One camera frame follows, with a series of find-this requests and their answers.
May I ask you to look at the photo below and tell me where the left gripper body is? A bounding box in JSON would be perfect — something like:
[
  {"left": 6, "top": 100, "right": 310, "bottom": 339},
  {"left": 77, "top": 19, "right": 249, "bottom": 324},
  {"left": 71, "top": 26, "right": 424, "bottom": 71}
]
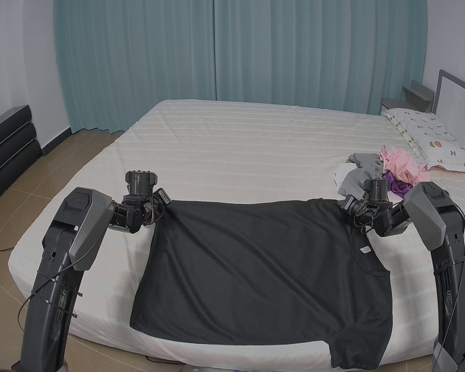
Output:
[{"left": 153, "top": 186, "right": 173, "bottom": 210}]

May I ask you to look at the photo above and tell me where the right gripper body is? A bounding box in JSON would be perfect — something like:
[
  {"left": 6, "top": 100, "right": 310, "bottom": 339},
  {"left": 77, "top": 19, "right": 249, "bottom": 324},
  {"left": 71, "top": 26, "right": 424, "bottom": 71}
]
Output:
[{"left": 341, "top": 194, "right": 367, "bottom": 214}]

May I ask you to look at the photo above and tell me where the black T-shirt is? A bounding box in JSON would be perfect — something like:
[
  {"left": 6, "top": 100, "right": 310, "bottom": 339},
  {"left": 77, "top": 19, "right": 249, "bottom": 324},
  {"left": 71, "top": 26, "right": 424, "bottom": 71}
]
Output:
[{"left": 129, "top": 198, "right": 394, "bottom": 370}]

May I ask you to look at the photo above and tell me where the bed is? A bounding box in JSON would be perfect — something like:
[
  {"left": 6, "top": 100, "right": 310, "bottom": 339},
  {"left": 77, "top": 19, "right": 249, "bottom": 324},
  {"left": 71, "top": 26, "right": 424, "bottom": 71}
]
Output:
[{"left": 8, "top": 69, "right": 465, "bottom": 367}]

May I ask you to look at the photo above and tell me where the white garment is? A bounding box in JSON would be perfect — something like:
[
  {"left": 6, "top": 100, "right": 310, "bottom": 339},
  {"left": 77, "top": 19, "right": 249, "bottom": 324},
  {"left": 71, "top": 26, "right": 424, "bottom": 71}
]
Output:
[{"left": 334, "top": 163, "right": 355, "bottom": 187}]

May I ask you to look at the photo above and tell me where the grey garment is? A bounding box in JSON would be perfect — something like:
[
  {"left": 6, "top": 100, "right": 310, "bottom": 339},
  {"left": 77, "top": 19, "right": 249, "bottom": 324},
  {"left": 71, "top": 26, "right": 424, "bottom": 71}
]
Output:
[{"left": 337, "top": 152, "right": 384, "bottom": 197}]

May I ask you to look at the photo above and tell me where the purple garment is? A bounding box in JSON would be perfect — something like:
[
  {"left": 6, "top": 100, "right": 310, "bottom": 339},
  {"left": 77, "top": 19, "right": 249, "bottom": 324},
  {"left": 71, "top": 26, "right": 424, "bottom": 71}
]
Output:
[{"left": 381, "top": 170, "right": 414, "bottom": 199}]

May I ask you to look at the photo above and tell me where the pink garment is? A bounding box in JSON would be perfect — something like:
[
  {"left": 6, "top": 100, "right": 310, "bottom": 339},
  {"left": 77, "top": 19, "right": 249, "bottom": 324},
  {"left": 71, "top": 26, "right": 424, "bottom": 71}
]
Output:
[{"left": 378, "top": 144, "right": 431, "bottom": 187}]

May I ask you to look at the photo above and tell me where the white printed pillow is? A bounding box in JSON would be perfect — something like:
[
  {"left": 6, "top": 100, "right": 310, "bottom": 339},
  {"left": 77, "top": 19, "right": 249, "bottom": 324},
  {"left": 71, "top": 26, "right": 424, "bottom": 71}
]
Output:
[{"left": 381, "top": 108, "right": 465, "bottom": 176}]

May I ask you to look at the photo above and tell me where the grey bedside table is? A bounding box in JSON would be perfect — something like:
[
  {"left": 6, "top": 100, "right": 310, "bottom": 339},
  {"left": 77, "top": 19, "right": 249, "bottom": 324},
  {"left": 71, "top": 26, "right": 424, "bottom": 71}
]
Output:
[{"left": 381, "top": 79, "right": 435, "bottom": 114}]

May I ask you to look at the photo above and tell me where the blue-green curtain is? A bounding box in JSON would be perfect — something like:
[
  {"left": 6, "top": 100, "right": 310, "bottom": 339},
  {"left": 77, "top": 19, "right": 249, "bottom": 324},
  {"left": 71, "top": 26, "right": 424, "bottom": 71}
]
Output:
[
  {"left": 54, "top": 0, "right": 218, "bottom": 135},
  {"left": 213, "top": 0, "right": 428, "bottom": 114}
]

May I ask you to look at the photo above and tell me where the black chest of drawers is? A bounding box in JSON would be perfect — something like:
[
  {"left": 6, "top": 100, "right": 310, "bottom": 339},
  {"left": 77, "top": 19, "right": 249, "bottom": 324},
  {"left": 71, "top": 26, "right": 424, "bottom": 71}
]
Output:
[{"left": 0, "top": 105, "right": 43, "bottom": 212}]

